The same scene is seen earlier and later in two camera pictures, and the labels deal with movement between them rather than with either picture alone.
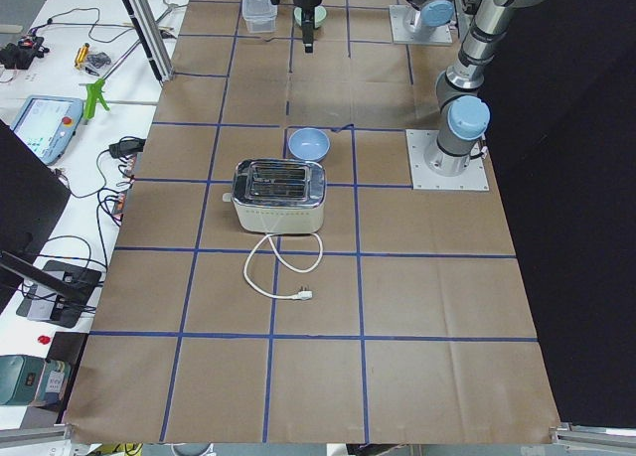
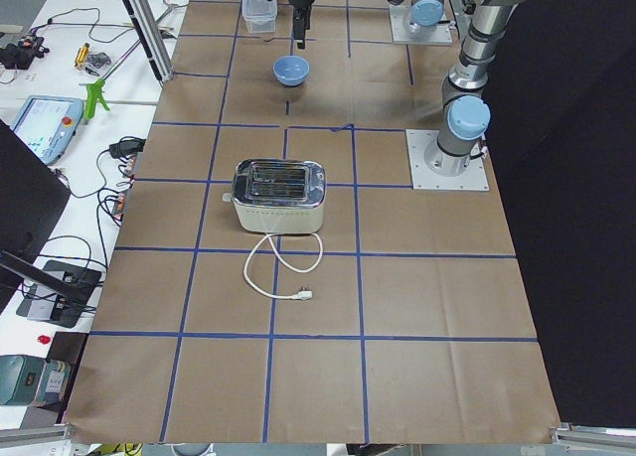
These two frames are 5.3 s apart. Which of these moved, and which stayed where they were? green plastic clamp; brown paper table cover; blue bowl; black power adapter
Moved: blue bowl
Stayed: brown paper table cover; black power adapter; green plastic clamp
